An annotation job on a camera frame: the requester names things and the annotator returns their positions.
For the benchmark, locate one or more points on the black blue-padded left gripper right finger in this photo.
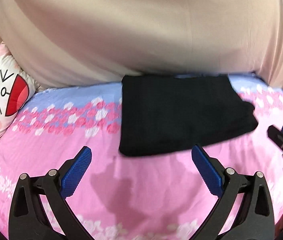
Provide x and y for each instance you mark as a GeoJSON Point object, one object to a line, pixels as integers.
{"type": "Point", "coordinates": [255, 217]}

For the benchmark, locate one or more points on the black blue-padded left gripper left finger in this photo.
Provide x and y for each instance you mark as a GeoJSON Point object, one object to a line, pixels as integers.
{"type": "Point", "coordinates": [28, 219]}

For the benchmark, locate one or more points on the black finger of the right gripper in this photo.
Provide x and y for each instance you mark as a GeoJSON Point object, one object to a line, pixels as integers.
{"type": "Point", "coordinates": [275, 135]}

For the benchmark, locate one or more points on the black fleece-lined pants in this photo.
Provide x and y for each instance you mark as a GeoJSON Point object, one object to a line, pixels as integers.
{"type": "Point", "coordinates": [165, 114]}

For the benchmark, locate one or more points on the pink floral bed sheet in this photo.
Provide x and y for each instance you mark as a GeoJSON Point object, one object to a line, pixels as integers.
{"type": "Point", "coordinates": [161, 197]}

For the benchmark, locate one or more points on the white cartoon face pillow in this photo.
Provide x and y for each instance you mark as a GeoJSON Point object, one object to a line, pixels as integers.
{"type": "Point", "coordinates": [16, 88]}

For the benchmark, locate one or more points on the beige curtain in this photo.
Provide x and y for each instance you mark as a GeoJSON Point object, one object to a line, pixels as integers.
{"type": "Point", "coordinates": [82, 42]}

